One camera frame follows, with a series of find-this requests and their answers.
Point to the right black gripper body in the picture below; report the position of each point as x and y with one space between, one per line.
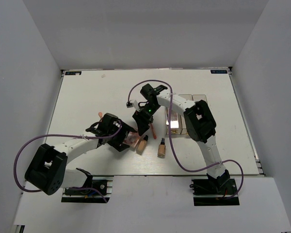
148 111

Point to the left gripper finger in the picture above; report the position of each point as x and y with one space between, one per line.
126 129
118 145

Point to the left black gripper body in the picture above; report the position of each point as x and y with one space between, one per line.
111 131

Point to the square pink eyeshadow palette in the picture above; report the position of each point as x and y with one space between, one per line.
131 139

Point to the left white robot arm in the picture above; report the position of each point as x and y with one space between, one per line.
47 170

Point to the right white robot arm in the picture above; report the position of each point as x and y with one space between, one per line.
199 121

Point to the pink lip pencil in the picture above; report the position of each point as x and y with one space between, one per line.
153 131

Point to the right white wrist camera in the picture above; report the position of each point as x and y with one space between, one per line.
134 104

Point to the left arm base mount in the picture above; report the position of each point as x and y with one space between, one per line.
100 192

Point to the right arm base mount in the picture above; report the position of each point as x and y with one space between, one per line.
204 194

